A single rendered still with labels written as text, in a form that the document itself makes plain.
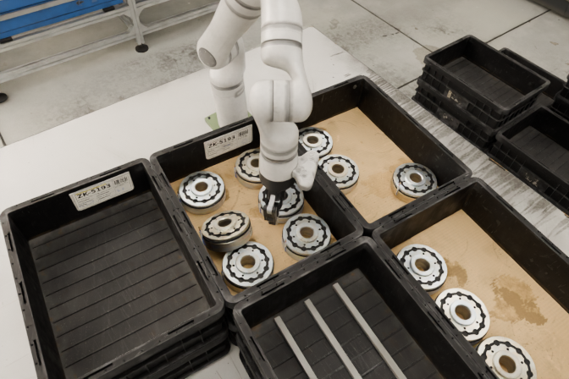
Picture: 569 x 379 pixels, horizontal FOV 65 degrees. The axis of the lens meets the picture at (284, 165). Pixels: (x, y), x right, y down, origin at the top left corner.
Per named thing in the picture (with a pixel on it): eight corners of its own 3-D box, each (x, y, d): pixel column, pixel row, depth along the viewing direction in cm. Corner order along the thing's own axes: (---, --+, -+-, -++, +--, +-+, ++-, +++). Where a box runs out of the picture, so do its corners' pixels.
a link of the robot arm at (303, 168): (311, 192, 84) (313, 172, 80) (253, 180, 86) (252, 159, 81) (319, 157, 90) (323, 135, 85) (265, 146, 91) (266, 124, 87)
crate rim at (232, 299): (148, 162, 100) (146, 155, 98) (266, 117, 111) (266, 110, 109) (229, 313, 78) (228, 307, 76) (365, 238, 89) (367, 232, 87)
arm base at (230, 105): (212, 118, 137) (203, 75, 124) (238, 106, 140) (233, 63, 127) (228, 137, 133) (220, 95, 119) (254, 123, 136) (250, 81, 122)
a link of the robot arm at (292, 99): (314, 119, 72) (315, 34, 72) (259, 118, 71) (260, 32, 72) (310, 124, 79) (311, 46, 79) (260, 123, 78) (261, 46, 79)
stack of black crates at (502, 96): (397, 134, 217) (422, 56, 183) (439, 110, 229) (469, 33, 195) (463, 188, 196) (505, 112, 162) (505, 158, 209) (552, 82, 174)
